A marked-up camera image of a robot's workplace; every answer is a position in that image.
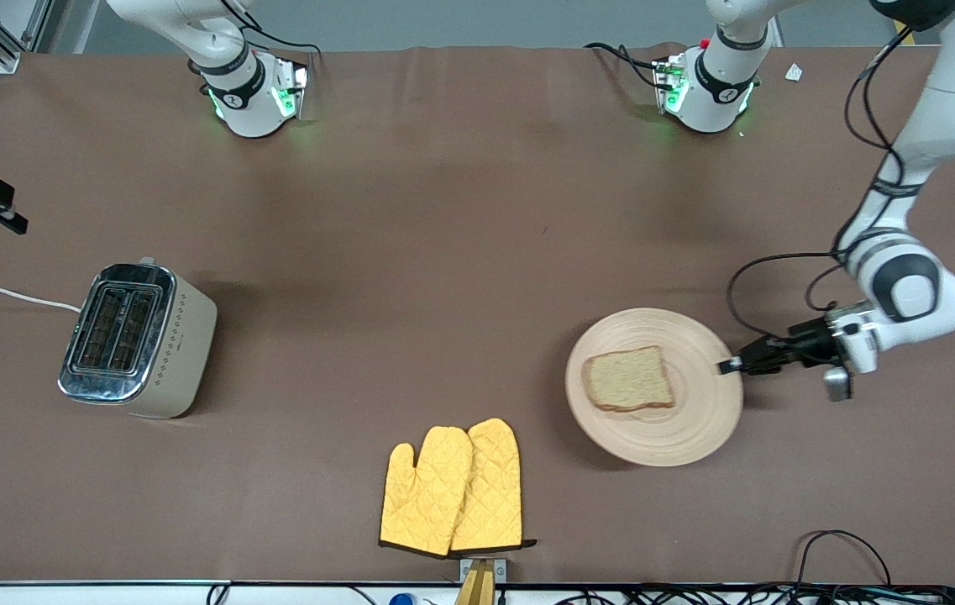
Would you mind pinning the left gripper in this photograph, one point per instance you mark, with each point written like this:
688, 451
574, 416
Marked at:
805, 343

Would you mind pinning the round wooden plate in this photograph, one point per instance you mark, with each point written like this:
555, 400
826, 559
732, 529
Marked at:
679, 428

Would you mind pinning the brown toast slice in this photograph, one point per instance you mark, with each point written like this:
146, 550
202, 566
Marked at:
628, 378

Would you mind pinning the left arm base connector plate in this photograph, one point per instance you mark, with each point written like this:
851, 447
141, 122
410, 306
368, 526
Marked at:
669, 84

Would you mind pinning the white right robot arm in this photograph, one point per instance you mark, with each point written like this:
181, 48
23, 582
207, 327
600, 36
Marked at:
242, 92

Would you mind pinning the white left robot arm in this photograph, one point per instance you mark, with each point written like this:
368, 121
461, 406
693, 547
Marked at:
947, 109

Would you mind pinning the right arm base connector plate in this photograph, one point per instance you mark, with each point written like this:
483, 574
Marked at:
292, 88

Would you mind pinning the cream and chrome toaster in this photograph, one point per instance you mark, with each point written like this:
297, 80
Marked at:
137, 340

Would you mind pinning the small white paper scrap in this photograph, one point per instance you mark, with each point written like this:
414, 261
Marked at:
794, 72

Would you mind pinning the yellow quilted oven mitt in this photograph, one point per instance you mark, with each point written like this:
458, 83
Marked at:
494, 491

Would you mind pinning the yellow oven mitt showing thumb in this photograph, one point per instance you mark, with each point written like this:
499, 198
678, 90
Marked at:
427, 496

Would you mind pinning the blue round cap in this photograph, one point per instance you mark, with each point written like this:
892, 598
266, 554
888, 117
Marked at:
402, 599

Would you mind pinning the wooden block on metal bracket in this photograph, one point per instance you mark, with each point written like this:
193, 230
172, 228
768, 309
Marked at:
479, 580

